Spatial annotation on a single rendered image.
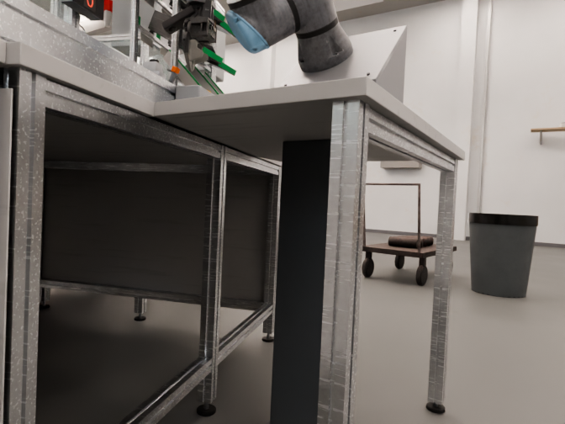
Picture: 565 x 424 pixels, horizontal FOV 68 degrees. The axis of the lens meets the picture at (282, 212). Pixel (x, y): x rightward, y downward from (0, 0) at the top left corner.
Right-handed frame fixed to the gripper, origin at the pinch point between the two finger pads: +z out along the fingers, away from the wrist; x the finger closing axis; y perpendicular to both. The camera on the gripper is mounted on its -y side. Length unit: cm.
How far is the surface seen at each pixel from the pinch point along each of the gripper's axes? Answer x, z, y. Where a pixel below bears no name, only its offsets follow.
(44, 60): -71, 21, 15
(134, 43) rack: 18.7, -15.0, -32.6
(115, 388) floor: 3, 108, -23
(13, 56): -76, 22, 14
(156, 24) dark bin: 23.6, -23.6, -26.5
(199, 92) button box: -19.2, 12.6, 13.3
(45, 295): 75, 103, -120
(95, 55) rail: -51, 13, 6
